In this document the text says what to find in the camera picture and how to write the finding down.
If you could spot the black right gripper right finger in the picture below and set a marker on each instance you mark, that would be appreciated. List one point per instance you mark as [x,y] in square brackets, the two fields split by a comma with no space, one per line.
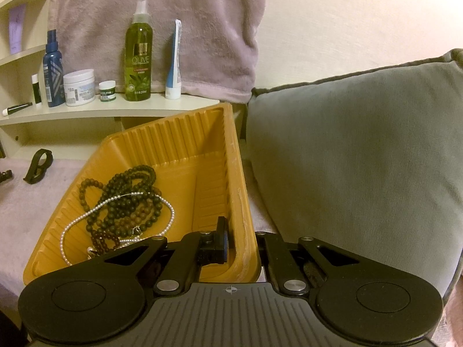
[262,249]

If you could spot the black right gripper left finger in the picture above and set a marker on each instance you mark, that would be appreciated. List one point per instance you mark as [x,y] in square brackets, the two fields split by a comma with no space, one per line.
[214,245]

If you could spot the orange ribbed plastic tray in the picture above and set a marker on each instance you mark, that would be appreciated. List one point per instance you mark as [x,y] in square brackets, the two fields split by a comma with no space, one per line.
[198,169]

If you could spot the black wristband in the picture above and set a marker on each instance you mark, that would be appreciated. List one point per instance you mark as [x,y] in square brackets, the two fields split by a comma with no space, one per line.
[40,163]

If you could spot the black cylinder case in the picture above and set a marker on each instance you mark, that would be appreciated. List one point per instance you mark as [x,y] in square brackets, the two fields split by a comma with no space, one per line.
[6,176]

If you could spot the grey-green cushion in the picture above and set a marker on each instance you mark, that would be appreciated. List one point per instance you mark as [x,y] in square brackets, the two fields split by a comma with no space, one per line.
[370,162]

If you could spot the white blue tube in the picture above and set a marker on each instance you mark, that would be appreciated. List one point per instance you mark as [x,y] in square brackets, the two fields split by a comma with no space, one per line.
[173,82]

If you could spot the cream corner shelf unit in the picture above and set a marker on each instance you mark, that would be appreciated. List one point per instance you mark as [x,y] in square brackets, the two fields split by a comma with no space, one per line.
[70,132]

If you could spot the small green-lidded jar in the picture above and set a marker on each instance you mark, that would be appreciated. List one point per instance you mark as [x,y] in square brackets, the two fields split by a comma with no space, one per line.
[107,90]

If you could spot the mauve fleece bed cover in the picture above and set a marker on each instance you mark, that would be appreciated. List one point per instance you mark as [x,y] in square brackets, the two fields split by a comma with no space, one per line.
[25,211]

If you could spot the white cream jar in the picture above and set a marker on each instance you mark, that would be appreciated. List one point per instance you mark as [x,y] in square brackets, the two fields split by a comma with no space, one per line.
[79,87]

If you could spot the green olive spray bottle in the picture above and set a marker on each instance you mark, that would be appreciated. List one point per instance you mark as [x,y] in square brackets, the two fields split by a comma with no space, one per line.
[138,49]

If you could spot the mauve fleece hanging blanket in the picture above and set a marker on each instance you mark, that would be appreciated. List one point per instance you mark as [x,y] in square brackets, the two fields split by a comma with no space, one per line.
[218,52]

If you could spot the blue spray bottle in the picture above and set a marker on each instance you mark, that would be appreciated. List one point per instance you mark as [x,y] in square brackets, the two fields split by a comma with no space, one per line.
[53,71]

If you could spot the small black white stick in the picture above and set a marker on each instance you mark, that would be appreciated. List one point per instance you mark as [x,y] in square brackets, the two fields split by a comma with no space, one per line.
[36,89]

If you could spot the purple lotion tube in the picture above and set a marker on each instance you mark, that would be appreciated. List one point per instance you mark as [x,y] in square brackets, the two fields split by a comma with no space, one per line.
[16,19]

